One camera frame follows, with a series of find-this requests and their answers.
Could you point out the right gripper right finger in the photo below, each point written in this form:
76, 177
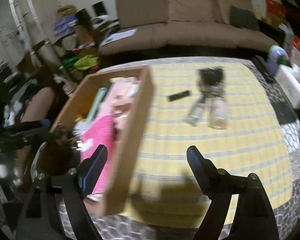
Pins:
254, 217

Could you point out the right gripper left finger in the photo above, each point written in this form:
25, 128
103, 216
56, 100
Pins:
40, 217

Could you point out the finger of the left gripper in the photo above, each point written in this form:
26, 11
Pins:
28, 130

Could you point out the mint bottle brush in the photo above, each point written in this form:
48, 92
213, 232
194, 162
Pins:
81, 126

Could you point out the pink towel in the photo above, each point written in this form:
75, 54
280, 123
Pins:
97, 152

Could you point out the cardboard box tray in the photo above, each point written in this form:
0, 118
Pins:
126, 142

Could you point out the grey patterned rug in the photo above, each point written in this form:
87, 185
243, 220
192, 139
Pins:
287, 215

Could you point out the green clothing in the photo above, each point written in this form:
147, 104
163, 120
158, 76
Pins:
81, 64

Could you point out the pink handheld fan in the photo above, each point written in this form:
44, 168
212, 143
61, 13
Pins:
121, 106

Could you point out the clear plastic bottle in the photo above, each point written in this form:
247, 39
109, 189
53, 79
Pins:
218, 112

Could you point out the yellow plaid table cloth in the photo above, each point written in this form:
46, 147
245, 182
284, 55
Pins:
163, 190

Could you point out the small glass bottle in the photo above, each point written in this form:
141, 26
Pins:
196, 112

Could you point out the black flat stick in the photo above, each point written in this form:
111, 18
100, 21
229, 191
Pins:
178, 96

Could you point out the white paper on sofa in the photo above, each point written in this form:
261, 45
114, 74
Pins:
118, 36

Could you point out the white tissue box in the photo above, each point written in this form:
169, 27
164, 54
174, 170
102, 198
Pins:
289, 85

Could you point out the purple round container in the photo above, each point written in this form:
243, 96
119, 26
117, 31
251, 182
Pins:
276, 57

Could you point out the brown sofa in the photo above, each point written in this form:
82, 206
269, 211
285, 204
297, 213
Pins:
203, 23

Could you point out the dark cushion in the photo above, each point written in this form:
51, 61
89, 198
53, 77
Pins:
240, 18

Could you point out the red box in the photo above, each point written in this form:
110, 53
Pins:
275, 8

